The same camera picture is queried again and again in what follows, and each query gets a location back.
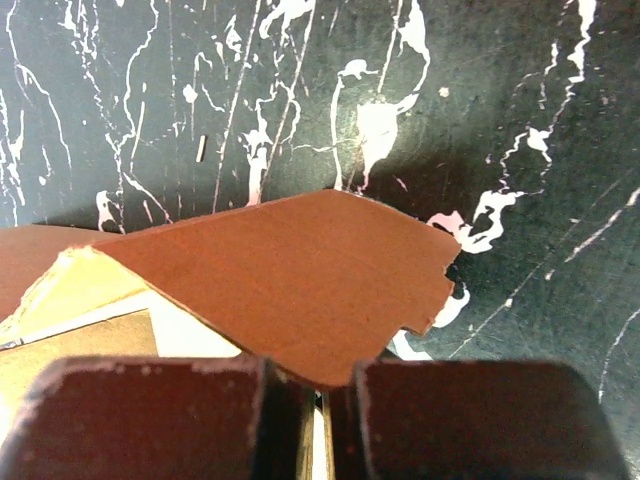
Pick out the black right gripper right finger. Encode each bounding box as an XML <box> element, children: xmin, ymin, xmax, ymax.
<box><xmin>326</xmin><ymin>359</ymin><xmax>629</xmax><ymax>479</ymax></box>

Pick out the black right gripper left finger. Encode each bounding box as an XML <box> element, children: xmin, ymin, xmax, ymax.
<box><xmin>1</xmin><ymin>355</ymin><xmax>313</xmax><ymax>479</ymax></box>

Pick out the brown cardboard box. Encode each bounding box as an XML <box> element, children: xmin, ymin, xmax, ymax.
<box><xmin>1</xmin><ymin>190</ymin><xmax>461</xmax><ymax>422</ymax></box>

